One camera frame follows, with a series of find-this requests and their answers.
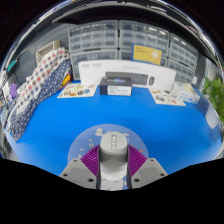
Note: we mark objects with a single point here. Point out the green potted plant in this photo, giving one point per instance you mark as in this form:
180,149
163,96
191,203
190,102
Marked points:
215,96

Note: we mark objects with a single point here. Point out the yellow red packet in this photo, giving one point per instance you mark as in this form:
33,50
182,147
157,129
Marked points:
66,80

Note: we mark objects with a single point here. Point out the clear plastic container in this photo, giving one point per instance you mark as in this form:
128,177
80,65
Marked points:
186,93

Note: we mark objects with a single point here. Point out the colourful sticker sheet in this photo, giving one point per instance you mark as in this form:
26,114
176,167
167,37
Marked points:
76,90
166,98

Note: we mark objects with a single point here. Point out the navy polka dot cloth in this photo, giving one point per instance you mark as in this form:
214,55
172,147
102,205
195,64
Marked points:
23,113

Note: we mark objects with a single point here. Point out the teal holder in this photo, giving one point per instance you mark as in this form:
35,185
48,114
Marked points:
12,65

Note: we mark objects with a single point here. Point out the yellow and blue box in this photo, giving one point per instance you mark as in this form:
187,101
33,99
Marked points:
146,55

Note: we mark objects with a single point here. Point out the long white keyboard box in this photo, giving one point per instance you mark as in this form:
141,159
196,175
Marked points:
91,71

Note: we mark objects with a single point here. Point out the purple bag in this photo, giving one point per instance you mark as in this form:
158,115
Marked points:
13,90

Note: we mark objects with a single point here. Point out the white woven basket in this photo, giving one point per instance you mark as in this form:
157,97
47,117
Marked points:
46,50

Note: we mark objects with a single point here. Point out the dark wall shelf unit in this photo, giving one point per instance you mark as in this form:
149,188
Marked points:
133,15

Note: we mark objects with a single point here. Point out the light grey computer mouse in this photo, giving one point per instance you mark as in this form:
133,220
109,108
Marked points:
113,153

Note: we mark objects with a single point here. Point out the dark grey pegboard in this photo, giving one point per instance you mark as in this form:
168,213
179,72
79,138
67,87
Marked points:
26,63

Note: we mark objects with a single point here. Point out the small black box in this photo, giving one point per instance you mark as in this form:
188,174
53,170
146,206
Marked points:
115,87

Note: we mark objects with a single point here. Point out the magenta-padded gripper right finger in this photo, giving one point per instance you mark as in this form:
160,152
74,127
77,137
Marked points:
150,171

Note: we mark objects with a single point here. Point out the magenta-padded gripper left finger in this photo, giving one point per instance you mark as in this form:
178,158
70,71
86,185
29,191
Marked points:
76,171

